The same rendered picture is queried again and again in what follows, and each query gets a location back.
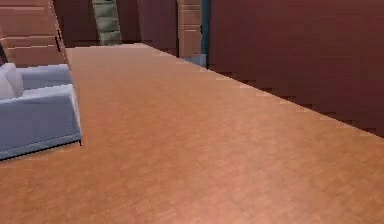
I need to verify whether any pale blue-grey sofa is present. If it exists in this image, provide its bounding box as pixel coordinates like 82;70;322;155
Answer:
0;62;83;161

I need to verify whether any tan panelled room door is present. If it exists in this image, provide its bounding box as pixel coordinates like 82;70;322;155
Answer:
176;0;203;59

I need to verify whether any olive green panelled door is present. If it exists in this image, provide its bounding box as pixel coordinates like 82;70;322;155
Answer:
91;0;123;47

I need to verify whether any brown panelled room door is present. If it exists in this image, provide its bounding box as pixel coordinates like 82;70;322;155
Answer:
0;0;70;69

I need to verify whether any white cushion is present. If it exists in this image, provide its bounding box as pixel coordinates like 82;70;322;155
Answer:
0;62;25;101

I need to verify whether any black door handle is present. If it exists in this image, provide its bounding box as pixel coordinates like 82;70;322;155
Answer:
55;29;63;53

